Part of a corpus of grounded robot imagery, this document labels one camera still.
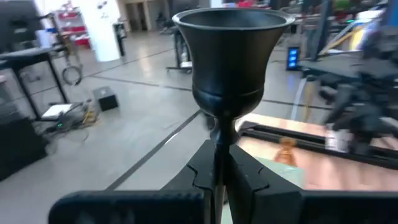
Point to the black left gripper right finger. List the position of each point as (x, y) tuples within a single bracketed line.
[(245, 183)]

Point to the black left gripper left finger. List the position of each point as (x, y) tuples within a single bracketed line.
[(202, 168)]

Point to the amber glass candle holder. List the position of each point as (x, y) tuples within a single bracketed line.
[(284, 152)]

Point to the short black candlestick holder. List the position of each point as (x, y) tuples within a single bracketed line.
[(230, 62)]

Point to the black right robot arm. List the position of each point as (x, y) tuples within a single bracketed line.
[(367, 109)]

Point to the black box on floor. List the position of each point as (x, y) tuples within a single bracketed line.
[(105, 99)]

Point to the black background stand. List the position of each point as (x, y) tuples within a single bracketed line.
[(182, 49)]

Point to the blue-lit device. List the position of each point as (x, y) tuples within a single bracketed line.
[(293, 58)]

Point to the white flat device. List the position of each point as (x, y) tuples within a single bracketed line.
[(56, 111)]

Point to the white pillar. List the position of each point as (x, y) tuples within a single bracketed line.
[(99, 28)]

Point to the black cabinet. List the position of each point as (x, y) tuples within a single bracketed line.
[(18, 146)]

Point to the red storage shelf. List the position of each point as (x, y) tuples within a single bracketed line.
[(71, 29)]

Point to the black aluminium table frame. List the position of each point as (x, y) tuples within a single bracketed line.
[(311, 144)]

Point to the black metal table frame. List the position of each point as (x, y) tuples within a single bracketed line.
[(28, 56)]

